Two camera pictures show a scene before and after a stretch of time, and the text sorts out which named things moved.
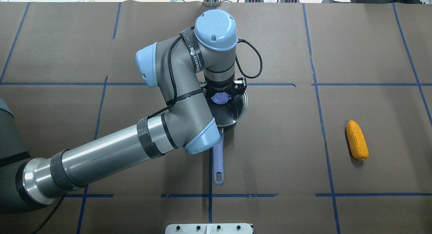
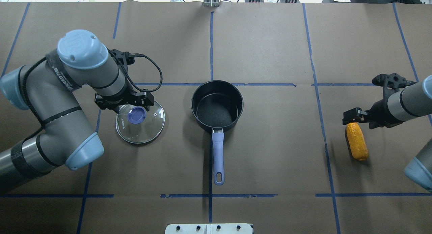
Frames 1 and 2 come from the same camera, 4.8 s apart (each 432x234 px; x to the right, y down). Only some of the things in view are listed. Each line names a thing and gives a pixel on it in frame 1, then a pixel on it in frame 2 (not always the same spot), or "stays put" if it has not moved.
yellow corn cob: (357, 141) stays put
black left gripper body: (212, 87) to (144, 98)
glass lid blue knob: (226, 111) to (136, 115)
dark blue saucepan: (225, 116) stays put
